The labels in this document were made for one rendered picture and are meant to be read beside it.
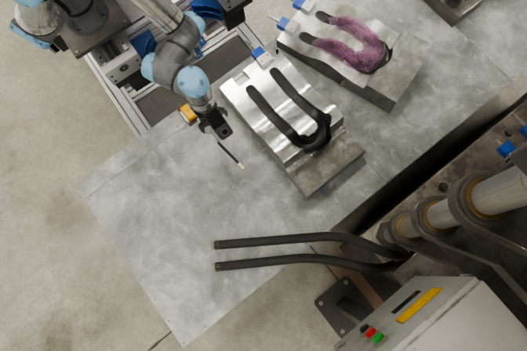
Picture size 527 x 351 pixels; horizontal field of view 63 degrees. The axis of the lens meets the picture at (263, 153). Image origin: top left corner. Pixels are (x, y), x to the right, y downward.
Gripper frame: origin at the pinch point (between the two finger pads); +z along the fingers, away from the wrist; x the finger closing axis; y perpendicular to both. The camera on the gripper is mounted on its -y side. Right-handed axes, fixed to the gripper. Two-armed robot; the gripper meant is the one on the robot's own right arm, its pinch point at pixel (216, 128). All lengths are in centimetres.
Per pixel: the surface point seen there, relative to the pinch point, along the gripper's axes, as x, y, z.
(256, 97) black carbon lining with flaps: -18.5, 3.0, 6.9
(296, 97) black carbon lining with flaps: -29.4, -5.7, 7.2
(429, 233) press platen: -20, -64, -34
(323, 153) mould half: -24.2, -27.3, 9.0
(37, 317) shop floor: 126, 11, 95
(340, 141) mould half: -31.6, -27.7, 9.0
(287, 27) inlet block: -44.4, 17.9, 6.8
